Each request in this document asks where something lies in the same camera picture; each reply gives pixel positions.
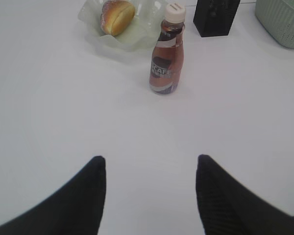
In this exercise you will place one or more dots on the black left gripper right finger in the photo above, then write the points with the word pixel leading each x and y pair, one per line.
pixel 226 207

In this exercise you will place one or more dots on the pale green wavy glass plate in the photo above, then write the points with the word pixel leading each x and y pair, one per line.
pixel 143 31

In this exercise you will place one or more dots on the grey-green woven plastic basket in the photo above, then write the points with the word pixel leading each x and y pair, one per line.
pixel 277 17

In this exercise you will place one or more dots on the sugared bread roll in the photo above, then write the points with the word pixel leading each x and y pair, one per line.
pixel 116 16

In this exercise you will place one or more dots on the brown coffee drink bottle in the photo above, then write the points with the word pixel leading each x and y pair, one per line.
pixel 168 54

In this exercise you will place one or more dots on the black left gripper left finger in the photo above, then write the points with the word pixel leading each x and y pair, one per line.
pixel 75 209

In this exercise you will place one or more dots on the black mesh pen holder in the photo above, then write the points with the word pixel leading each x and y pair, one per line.
pixel 215 17

